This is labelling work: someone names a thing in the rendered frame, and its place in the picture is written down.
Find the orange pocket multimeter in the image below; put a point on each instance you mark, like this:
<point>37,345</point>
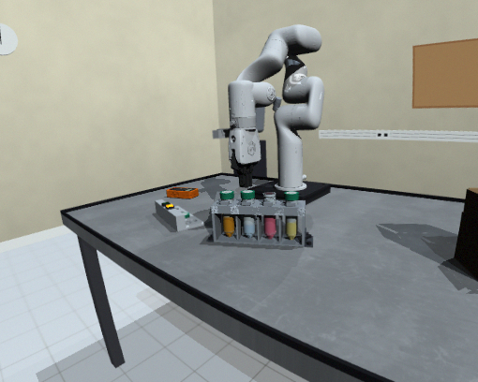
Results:
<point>182,192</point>

